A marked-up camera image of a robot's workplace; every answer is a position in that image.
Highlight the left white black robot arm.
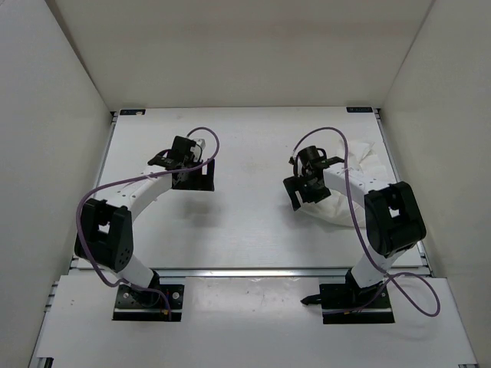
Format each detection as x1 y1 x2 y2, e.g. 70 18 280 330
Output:
74 135 215 305

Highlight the aluminium frame rail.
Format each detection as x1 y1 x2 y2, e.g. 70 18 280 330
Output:
68 266 433 279

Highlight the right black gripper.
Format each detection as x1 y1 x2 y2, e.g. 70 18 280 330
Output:
284 172 329 211

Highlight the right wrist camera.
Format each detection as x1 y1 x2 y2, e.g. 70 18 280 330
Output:
298 146 327 166

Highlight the left blue corner label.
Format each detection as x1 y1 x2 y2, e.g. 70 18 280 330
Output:
119 109 146 116

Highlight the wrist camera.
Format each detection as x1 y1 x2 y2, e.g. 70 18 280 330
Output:
190 138 206 161
298 146 327 166

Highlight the white pleated skirt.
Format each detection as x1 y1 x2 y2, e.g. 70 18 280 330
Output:
300 140 389 227

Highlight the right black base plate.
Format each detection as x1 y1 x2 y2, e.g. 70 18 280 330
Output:
301 284 395 325

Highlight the blue corner label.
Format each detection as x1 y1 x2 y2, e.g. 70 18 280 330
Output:
119 109 146 116
346 107 373 113

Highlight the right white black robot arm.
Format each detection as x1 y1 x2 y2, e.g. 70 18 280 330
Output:
283 162 427 307

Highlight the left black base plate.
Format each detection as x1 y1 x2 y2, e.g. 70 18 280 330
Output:
112 284 185 322

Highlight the right blue corner label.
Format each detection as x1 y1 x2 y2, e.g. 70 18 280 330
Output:
346 107 373 113

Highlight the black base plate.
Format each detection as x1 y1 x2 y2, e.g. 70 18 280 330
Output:
112 284 185 322
301 284 395 325

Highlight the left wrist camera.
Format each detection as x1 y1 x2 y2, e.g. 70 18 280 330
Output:
190 138 206 161

